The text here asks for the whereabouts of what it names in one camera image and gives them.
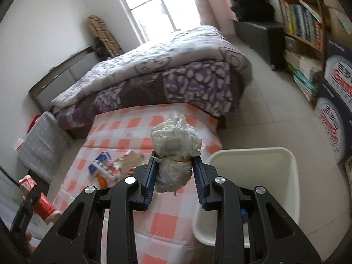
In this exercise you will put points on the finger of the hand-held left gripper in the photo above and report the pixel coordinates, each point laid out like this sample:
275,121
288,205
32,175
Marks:
26,214

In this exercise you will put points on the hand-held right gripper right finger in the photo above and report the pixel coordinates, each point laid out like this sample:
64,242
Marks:
198,182

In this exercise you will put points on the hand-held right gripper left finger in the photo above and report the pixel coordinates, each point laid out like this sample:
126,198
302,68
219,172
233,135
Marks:
150,176

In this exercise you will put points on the red and white carton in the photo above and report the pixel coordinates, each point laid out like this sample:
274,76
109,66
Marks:
45,206

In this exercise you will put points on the white paper wad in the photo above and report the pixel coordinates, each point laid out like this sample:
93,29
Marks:
176,143

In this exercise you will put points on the white plastic bin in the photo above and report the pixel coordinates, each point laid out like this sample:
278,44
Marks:
247,165

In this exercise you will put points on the blue biscuit box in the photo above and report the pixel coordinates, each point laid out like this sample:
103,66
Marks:
92,169

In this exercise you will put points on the person's left hand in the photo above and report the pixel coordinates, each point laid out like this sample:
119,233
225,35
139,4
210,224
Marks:
29,239

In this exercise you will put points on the crumpled beige wrapper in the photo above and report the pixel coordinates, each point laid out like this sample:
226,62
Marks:
129,159

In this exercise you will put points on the white ridged plastic tray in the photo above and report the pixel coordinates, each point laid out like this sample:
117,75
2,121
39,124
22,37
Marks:
108,172

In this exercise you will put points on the small orange packet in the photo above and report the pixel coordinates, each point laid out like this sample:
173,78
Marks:
102,183

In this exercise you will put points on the orange checkered tablecloth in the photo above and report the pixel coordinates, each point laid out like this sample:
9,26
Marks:
165,225

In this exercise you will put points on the grey plaid cloth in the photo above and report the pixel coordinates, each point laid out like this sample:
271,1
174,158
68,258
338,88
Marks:
44,143

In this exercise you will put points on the red cloth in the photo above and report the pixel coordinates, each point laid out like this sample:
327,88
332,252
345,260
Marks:
34,123

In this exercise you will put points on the purple patterned bedspread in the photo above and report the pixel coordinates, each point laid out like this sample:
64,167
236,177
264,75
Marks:
192,88

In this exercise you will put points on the bed with purple quilts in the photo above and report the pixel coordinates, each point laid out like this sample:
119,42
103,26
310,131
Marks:
165,52

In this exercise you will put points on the blue white printed carton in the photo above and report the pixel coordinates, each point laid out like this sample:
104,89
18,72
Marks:
332,126
339,68

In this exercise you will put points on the black cabinet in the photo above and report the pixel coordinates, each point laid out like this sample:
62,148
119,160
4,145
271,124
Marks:
261,38

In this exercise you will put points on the pale pink curtain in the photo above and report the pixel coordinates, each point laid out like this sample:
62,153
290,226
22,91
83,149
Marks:
200,2

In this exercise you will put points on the black bag on cabinet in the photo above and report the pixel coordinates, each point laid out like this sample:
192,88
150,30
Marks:
253,5

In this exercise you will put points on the wooden bookshelf with books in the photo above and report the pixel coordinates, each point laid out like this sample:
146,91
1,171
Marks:
302,22

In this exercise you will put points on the brown cardboard box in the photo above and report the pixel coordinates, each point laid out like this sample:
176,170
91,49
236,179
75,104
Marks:
335,8

